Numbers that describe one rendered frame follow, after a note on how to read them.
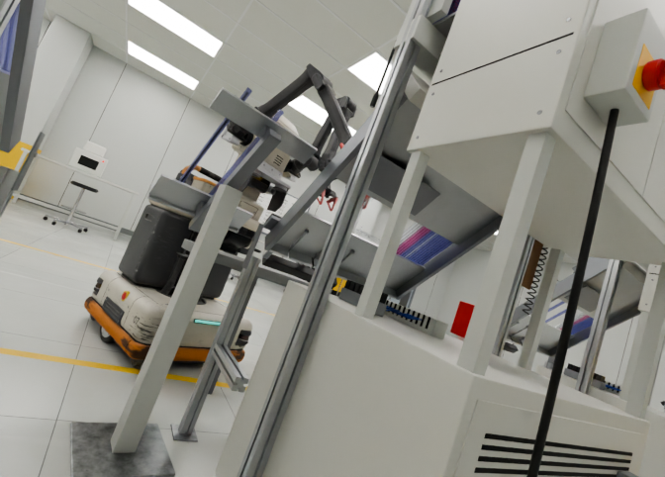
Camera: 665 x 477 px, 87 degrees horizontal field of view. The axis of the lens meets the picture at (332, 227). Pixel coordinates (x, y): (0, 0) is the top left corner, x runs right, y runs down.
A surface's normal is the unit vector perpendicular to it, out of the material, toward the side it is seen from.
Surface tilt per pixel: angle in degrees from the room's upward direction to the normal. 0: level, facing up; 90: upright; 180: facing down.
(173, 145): 90
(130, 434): 90
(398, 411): 90
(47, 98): 90
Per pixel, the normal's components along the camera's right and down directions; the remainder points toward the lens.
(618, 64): -0.79, -0.37
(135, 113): 0.50, 0.07
